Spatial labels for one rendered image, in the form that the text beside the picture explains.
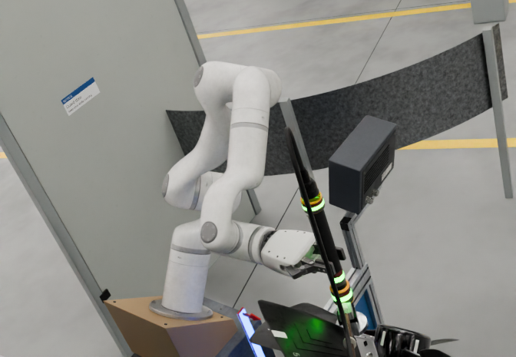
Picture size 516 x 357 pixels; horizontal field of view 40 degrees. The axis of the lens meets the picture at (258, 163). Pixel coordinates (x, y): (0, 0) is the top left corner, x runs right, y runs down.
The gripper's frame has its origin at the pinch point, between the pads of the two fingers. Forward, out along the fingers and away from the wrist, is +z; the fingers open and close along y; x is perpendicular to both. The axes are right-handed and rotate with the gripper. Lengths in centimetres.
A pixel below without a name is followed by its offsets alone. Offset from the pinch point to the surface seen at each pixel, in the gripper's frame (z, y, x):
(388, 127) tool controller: -30, -80, -22
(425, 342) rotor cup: 15.1, -3.7, -23.5
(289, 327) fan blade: -2.1, 15.6, -4.6
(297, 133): -112, -131, -65
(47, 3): -179, -83, 26
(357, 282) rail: -35, -48, -61
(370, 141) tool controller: -32, -71, -22
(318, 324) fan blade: -1.0, 8.8, -10.4
